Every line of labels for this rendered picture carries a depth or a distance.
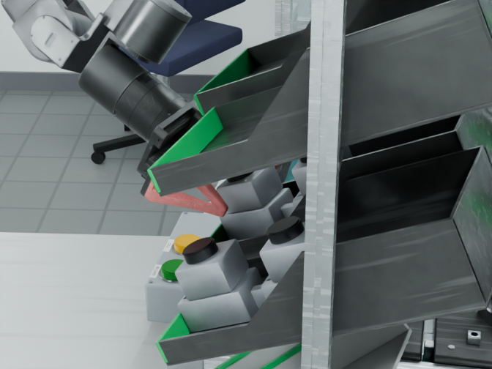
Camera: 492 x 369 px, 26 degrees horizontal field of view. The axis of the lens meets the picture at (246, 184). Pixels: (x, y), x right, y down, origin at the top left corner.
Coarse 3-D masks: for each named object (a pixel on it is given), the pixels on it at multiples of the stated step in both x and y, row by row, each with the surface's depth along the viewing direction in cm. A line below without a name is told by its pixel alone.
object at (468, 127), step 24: (456, 120) 100; (480, 120) 93; (360, 144) 104; (384, 144) 104; (408, 144) 89; (432, 144) 88; (456, 144) 87; (480, 144) 92; (360, 168) 91; (384, 168) 90; (216, 240) 104; (240, 240) 99; (264, 240) 98
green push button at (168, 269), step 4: (172, 260) 145; (176, 260) 145; (180, 260) 145; (164, 264) 144; (168, 264) 144; (172, 264) 144; (176, 264) 144; (180, 264) 144; (164, 268) 144; (168, 268) 144; (172, 268) 144; (176, 268) 144; (164, 272) 143; (168, 272) 143; (172, 272) 143; (164, 276) 143; (168, 276) 143; (172, 276) 143
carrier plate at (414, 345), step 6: (408, 324) 132; (414, 324) 132; (420, 324) 132; (414, 330) 131; (420, 330) 131; (414, 336) 130; (420, 336) 130; (408, 342) 129; (414, 342) 129; (420, 342) 129; (408, 348) 128; (414, 348) 128; (420, 348) 128; (408, 354) 127; (414, 354) 127; (420, 354) 127; (414, 360) 127
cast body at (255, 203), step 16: (240, 176) 103; (256, 176) 102; (272, 176) 104; (224, 192) 103; (240, 192) 102; (256, 192) 101; (272, 192) 103; (288, 192) 104; (240, 208) 103; (256, 208) 102; (272, 208) 102; (288, 208) 102; (224, 224) 105; (240, 224) 104; (256, 224) 103
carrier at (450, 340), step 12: (480, 312) 134; (444, 324) 132; (456, 324) 132; (468, 324) 132; (480, 324) 132; (444, 336) 130; (456, 336) 130; (444, 348) 128; (456, 348) 128; (468, 348) 128; (480, 348) 128; (444, 360) 127; (456, 360) 126; (468, 360) 126; (480, 360) 126
